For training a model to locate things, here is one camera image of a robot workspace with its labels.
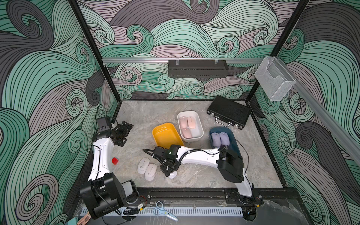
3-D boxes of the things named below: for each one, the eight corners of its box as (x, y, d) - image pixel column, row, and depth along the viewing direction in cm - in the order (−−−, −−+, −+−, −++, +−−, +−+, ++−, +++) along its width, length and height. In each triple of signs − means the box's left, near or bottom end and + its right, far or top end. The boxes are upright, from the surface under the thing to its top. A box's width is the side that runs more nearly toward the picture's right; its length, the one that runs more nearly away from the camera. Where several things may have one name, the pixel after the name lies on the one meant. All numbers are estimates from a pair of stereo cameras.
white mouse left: (136, 172, 83) (135, 171, 81) (142, 158, 89) (142, 156, 87) (144, 175, 82) (143, 173, 80) (150, 160, 88) (149, 158, 86)
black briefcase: (204, 117, 110) (206, 112, 106) (216, 98, 124) (217, 93, 120) (241, 133, 100) (243, 129, 96) (249, 111, 114) (251, 106, 110)
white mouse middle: (144, 180, 80) (144, 179, 79) (147, 165, 86) (146, 163, 84) (155, 180, 80) (155, 179, 79) (157, 165, 86) (156, 163, 84)
